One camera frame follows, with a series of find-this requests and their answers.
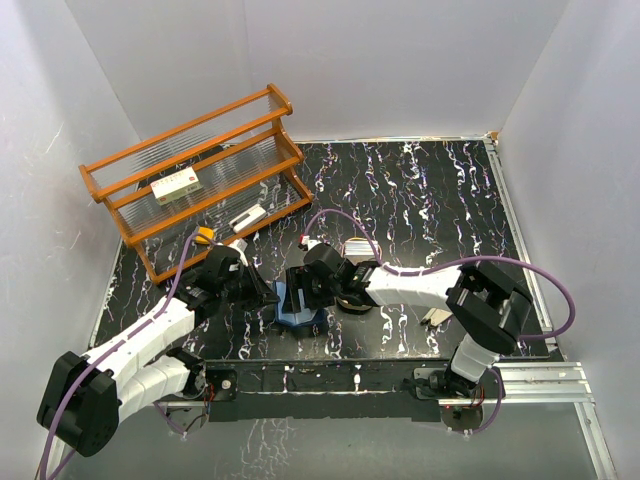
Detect white red small box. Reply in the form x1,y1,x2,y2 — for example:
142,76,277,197
150,167,202,205

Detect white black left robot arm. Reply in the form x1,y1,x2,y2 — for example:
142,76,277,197
36,246,279,457

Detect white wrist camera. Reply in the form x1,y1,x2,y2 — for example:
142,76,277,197
298,235,321,252
229,238,248,254

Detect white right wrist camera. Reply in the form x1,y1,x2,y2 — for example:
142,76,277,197
298,235,321,252

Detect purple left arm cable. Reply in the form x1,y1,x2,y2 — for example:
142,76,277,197
37,234,236,480

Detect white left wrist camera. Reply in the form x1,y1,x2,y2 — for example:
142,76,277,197
229,238,248,254

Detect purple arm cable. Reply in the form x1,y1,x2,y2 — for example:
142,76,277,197
37,234,236,480
302,208,577,435

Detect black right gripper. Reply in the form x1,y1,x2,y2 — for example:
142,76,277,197
283,266,341,314

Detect white black small device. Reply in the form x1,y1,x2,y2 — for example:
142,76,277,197
229,204,267,233

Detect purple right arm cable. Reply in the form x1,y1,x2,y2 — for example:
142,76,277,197
302,208,577,435

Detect beige oval card tray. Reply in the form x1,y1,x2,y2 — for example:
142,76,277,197
336,296,376,315

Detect blue leather card holder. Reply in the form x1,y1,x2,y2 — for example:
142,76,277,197
274,281,328,330

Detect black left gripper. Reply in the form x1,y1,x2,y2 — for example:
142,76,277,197
218,260,280,312

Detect orange wooden shelf rack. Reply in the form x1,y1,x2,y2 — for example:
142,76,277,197
79,83,314,284

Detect stack of credit cards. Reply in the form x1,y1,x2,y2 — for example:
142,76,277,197
342,237,381,263

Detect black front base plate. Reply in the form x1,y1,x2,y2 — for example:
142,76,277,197
206,359,446,423

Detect orange yellow small object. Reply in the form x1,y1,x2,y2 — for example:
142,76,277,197
194,227,215,245

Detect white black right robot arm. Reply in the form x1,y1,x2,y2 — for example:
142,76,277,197
275,243,532,397

